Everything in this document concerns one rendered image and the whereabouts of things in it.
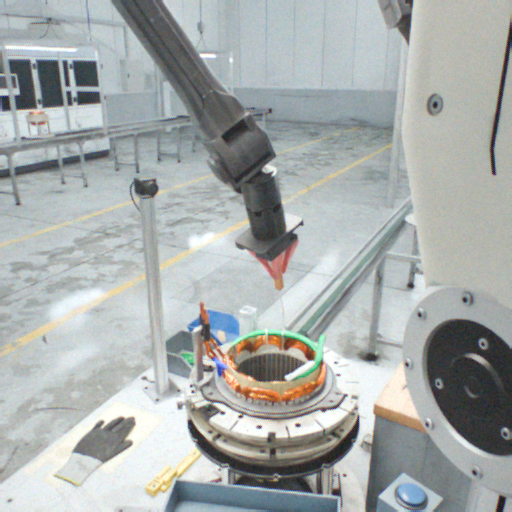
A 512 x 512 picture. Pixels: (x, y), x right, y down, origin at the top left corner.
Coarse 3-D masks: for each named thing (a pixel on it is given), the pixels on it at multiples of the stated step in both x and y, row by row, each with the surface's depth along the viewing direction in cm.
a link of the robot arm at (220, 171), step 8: (272, 152) 70; (208, 160) 67; (216, 160) 66; (264, 160) 70; (216, 168) 66; (224, 168) 67; (248, 168) 70; (256, 168) 70; (216, 176) 69; (224, 176) 67; (240, 176) 70; (248, 176) 69; (232, 184) 69; (240, 184) 69; (240, 192) 77
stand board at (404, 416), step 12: (396, 372) 100; (396, 384) 96; (384, 396) 92; (396, 396) 92; (408, 396) 92; (384, 408) 89; (396, 408) 89; (408, 408) 89; (396, 420) 89; (408, 420) 87; (420, 420) 86
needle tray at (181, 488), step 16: (176, 480) 74; (192, 480) 73; (176, 496) 74; (192, 496) 74; (208, 496) 74; (224, 496) 73; (240, 496) 73; (256, 496) 72; (272, 496) 72; (288, 496) 71; (304, 496) 71; (320, 496) 71; (336, 496) 71
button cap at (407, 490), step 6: (402, 486) 75; (408, 486) 75; (414, 486) 75; (402, 492) 74; (408, 492) 74; (414, 492) 74; (420, 492) 74; (402, 498) 73; (408, 498) 73; (414, 498) 73; (420, 498) 73; (408, 504) 72; (414, 504) 72; (420, 504) 72
